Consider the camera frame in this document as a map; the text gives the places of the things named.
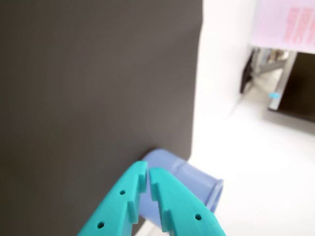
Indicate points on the white banner with pink print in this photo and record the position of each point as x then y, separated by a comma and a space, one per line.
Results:
283, 22

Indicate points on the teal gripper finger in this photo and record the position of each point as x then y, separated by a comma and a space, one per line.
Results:
115, 204
179, 204

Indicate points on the dark grey table mat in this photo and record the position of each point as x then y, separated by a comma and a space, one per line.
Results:
98, 86

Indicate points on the black cabinet with metal frame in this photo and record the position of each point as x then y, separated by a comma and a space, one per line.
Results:
300, 91

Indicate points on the grey metal frame bar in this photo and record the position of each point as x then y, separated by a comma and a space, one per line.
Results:
272, 65

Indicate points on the light blue pot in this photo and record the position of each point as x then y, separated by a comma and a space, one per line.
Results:
194, 179

